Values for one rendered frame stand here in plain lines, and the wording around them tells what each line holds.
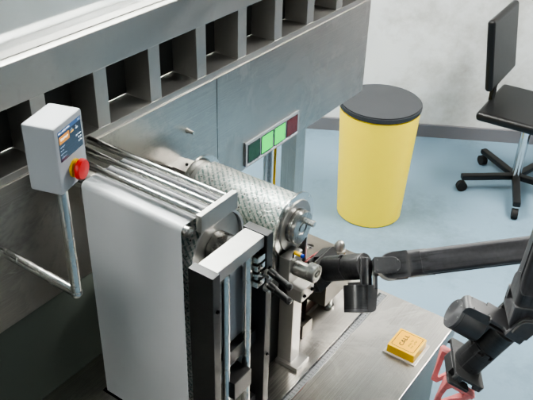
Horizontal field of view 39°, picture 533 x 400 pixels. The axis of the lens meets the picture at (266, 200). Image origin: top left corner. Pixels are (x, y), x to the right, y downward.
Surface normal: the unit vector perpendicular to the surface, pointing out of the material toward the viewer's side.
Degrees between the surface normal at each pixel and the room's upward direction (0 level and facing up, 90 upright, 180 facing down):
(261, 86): 90
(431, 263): 49
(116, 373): 90
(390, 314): 0
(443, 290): 0
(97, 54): 90
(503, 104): 0
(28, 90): 90
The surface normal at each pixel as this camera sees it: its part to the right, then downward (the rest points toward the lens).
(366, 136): -0.42, 0.52
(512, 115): 0.02, -0.84
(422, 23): -0.11, 0.54
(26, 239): 0.81, 0.33
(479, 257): -0.06, -0.12
